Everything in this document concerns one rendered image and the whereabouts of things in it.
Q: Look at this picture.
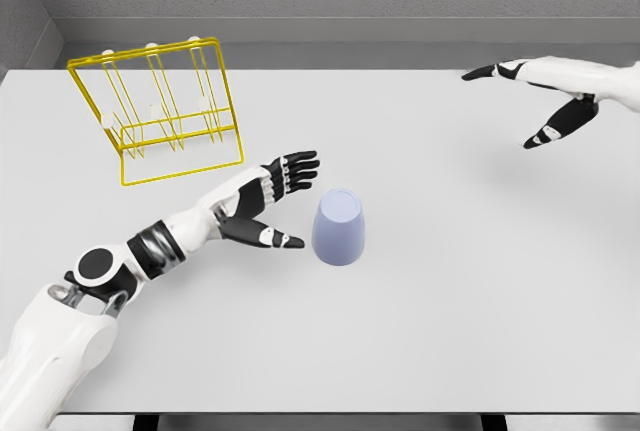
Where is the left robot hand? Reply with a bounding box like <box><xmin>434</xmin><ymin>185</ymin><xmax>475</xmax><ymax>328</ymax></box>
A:
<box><xmin>197</xmin><ymin>150</ymin><xmax>321</xmax><ymax>251</ymax></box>

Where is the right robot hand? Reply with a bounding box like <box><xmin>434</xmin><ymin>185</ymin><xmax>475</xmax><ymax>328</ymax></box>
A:
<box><xmin>460</xmin><ymin>55</ymin><xmax>609</xmax><ymax>150</ymax></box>

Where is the lavender cup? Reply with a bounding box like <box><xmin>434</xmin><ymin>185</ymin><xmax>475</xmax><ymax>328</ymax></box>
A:
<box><xmin>311</xmin><ymin>188</ymin><xmax>366</xmax><ymax>268</ymax></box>

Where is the yellow wire cup holder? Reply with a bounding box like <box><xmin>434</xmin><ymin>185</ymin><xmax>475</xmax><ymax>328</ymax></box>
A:
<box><xmin>66</xmin><ymin>36</ymin><xmax>246</xmax><ymax>187</ymax></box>

